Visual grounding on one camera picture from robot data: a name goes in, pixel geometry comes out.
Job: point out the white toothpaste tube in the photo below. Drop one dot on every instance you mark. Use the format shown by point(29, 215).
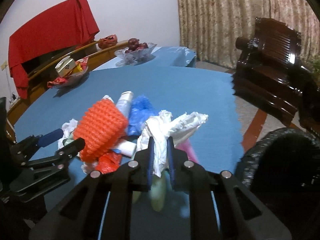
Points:
point(123, 146)

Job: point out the pink face mask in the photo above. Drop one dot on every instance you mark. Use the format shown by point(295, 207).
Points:
point(186, 146)

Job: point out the beige patterned curtain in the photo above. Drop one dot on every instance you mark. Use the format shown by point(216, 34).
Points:
point(211, 27)

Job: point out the glass fruit bowl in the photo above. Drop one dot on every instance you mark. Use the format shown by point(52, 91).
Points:
point(137, 56)

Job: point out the red bag on cabinet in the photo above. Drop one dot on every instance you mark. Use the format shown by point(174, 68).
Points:
point(108, 41)

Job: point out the orange foam fruit net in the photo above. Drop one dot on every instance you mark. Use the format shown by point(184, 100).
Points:
point(101, 127)

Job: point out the pale green wrapper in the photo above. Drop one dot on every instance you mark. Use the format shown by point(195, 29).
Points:
point(159, 188)

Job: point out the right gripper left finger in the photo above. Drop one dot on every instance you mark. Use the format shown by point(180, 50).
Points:
point(99, 207)

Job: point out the red plastic bag scrap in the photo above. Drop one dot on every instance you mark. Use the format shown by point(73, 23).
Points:
point(108, 162)

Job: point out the blue plastic bag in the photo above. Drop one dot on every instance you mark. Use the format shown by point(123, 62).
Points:
point(141, 110)

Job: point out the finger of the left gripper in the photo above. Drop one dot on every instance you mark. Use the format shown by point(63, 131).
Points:
point(50, 137)
point(40, 176)

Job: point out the dark red apples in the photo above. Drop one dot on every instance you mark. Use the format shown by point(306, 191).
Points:
point(134, 45)

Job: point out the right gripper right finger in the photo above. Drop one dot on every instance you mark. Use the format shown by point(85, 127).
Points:
point(220, 206)

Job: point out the glass snack dish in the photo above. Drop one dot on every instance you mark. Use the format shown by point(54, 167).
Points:
point(73, 77)

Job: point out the red cloth cover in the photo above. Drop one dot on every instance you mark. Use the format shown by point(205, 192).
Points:
point(69, 23)

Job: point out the blue round tablecloth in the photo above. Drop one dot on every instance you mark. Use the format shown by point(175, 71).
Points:
point(217, 143)

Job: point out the wooden tv cabinet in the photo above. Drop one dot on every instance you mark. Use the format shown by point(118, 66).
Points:
point(41, 75)

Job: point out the white plastic bag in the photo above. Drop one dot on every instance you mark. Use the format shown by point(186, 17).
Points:
point(161, 128)

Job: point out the dark wooden armchair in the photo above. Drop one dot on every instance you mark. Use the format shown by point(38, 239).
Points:
point(270, 74)

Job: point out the crumpled white tissue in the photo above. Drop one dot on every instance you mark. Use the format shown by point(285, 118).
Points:
point(68, 129)

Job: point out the white and gold box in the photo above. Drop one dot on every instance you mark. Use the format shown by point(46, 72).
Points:
point(66, 65)

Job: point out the green potted plant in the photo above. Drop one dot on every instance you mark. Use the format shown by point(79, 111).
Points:
point(315, 66)

